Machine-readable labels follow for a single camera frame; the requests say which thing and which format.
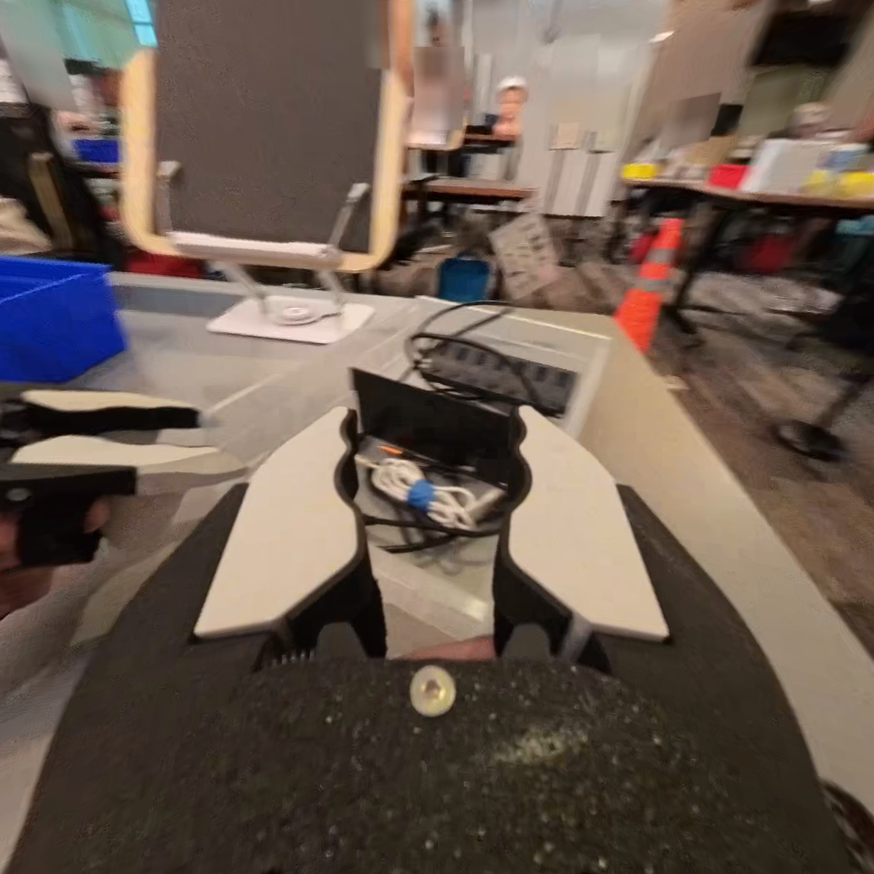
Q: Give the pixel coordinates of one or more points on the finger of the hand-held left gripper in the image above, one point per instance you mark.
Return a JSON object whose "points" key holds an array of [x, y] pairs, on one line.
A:
{"points": [[102, 452], [82, 399]]}

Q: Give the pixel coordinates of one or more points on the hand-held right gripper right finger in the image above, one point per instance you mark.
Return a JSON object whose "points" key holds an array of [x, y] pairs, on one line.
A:
{"points": [[580, 546]]}

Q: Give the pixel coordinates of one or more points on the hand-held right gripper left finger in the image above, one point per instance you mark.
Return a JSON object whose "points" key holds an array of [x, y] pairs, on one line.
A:
{"points": [[287, 546]]}

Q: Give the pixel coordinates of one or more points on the clear plastic bin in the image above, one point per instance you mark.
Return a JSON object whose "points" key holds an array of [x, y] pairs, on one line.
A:
{"points": [[587, 382]]}

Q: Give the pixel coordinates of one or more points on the person's left hand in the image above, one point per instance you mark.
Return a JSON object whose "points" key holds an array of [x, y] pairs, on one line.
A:
{"points": [[27, 590]]}

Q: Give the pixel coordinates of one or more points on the black clear-bin divider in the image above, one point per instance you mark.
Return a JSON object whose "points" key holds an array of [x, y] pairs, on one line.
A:
{"points": [[437, 416]]}

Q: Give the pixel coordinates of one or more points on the white folding stand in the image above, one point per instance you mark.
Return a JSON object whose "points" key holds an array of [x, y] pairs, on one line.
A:
{"points": [[293, 321]]}

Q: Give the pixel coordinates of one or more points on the small blue plastic bin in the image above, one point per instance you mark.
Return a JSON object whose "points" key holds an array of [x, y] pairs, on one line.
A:
{"points": [[95, 150]]}

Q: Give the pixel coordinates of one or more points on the orange traffic cone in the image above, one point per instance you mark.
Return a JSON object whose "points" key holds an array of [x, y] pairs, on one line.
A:
{"points": [[648, 287]]}

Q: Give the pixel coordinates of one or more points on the small blue container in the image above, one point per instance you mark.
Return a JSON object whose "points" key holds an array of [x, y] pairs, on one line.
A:
{"points": [[465, 280]]}

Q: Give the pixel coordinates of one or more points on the white printed sign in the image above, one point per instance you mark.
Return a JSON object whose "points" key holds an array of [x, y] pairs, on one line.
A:
{"points": [[526, 256]]}

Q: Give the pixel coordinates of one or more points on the black wood-rimmed board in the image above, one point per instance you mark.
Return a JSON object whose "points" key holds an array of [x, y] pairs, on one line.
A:
{"points": [[273, 123]]}

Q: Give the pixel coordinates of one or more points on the red floor container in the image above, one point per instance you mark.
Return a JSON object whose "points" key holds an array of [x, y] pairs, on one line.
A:
{"points": [[768, 252]]}

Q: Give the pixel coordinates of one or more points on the wooden table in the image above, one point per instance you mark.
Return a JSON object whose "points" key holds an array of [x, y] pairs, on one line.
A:
{"points": [[471, 190], [751, 194]]}

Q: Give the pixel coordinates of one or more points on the white cardboard box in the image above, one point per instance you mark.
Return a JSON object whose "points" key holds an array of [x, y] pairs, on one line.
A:
{"points": [[785, 164]]}

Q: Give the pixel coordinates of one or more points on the yellow plastic bin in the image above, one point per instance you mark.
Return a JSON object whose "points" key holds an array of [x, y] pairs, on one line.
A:
{"points": [[840, 184]]}

